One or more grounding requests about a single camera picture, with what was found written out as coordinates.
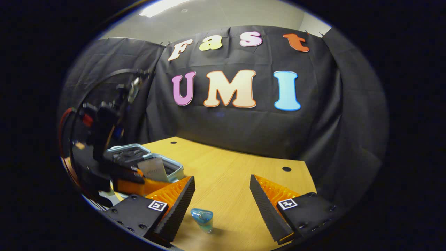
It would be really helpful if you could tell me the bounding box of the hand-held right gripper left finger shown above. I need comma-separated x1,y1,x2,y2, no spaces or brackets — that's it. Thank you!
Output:
105,176,196,243

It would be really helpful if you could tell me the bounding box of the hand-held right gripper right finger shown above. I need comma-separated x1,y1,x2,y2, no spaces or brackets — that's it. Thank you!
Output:
249,174,340,244

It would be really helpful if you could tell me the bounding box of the blue skin care bottle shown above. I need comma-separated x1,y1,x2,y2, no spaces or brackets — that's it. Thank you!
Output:
191,208,214,233

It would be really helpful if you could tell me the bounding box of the white skin care sachet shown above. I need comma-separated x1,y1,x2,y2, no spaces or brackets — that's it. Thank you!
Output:
137,157,168,182

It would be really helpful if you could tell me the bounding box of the light blue suitcase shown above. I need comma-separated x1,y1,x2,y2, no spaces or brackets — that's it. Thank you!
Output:
105,144,184,183

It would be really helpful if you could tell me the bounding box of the ceiling light panel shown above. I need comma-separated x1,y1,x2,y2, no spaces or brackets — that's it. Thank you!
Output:
139,0,192,18

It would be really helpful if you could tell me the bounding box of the red cable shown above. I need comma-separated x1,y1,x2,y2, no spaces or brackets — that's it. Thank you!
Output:
59,107,75,157

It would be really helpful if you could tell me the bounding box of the black cable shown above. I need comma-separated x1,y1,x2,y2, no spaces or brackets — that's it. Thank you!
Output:
69,68,150,168

